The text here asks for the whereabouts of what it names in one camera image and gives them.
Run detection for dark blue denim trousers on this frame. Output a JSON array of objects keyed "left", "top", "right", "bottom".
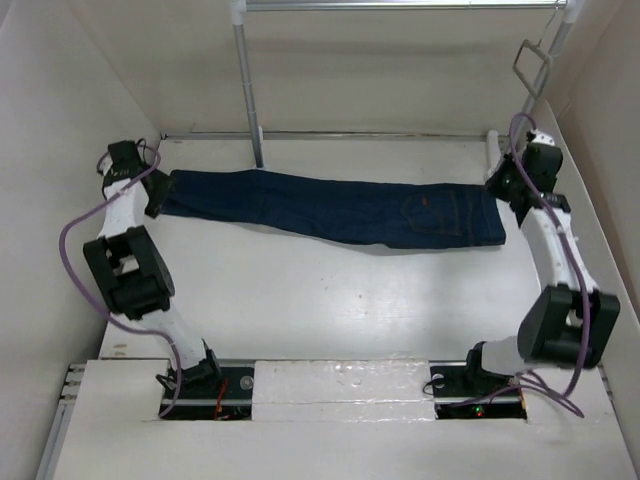
[{"left": 162, "top": 170, "right": 506, "bottom": 250}]

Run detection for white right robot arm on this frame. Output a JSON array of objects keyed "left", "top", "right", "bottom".
[{"left": 462, "top": 128, "right": 621, "bottom": 394}]

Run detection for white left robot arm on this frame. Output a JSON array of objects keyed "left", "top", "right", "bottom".
[{"left": 83, "top": 140, "right": 223, "bottom": 397}]

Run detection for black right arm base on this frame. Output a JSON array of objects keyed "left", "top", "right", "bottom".
[{"left": 422, "top": 343, "right": 527, "bottom": 420}]

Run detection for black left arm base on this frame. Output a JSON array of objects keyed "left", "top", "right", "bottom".
[{"left": 156, "top": 360, "right": 255, "bottom": 421}]

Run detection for white clothes rack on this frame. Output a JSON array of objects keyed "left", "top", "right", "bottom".
[{"left": 229, "top": 1, "right": 583, "bottom": 168}]

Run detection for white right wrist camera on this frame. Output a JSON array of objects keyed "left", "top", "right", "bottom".
[{"left": 526, "top": 128, "right": 556, "bottom": 147}]

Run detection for silver wire hanger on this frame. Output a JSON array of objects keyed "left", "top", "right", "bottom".
[{"left": 512, "top": 1, "right": 562, "bottom": 100}]

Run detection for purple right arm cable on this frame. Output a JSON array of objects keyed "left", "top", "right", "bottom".
[{"left": 449, "top": 112, "right": 591, "bottom": 419}]

